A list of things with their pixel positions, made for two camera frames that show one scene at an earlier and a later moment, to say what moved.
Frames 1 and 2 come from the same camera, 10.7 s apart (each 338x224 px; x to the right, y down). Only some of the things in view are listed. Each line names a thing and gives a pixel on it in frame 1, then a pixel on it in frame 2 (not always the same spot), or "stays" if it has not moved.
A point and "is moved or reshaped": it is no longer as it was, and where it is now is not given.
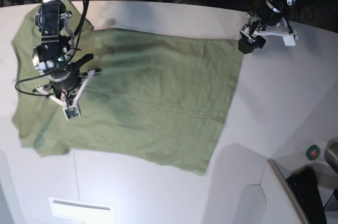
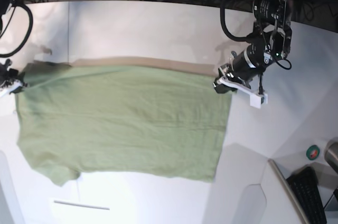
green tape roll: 312,152 stays
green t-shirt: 162,98 is moved or reshaped
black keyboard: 303,184 stays
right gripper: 253,24 -> 241,65
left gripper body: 63,80 -> 7,76
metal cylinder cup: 331,154 stays
